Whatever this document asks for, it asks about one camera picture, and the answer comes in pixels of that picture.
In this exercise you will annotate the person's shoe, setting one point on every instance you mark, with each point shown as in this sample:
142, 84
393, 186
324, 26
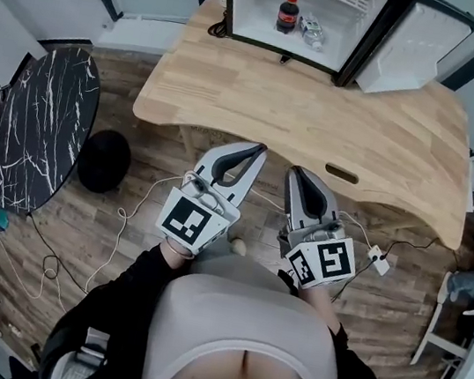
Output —
239, 246

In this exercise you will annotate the small black white fridge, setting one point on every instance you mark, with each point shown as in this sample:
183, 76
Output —
258, 27

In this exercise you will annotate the black round stool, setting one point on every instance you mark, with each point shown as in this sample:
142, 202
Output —
103, 160

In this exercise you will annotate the black marble round table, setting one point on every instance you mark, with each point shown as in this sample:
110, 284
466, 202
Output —
42, 126

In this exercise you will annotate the white chair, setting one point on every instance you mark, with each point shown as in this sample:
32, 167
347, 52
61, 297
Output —
444, 346

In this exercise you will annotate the white power adapter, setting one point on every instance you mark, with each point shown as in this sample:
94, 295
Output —
378, 260

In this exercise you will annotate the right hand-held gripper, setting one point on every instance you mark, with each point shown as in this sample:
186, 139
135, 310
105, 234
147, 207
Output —
324, 260

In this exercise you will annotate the person's right forearm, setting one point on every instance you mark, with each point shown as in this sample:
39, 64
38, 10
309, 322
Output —
343, 366

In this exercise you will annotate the person's left forearm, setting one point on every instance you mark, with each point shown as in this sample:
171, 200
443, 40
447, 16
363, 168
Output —
126, 296

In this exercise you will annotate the person's torso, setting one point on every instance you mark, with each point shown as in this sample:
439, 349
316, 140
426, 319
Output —
243, 319

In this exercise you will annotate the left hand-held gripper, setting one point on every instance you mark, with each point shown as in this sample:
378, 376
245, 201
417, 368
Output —
195, 226

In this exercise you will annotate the clear water drink bottle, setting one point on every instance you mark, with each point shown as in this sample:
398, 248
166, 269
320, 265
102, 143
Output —
312, 31

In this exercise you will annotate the dark cola drink bottle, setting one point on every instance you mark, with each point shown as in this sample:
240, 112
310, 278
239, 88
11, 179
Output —
288, 14

